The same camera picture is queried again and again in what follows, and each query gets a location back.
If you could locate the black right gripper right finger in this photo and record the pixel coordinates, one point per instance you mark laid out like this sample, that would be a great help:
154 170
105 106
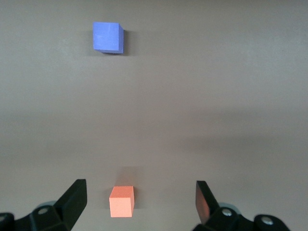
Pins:
204 204

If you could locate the purple foam block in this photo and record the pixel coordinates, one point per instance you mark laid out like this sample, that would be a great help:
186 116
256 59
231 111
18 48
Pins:
107 36

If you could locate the orange foam block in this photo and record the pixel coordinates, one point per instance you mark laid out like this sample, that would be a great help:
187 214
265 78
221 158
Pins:
121 204

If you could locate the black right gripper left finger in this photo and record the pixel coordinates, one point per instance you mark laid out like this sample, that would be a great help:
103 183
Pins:
72 202

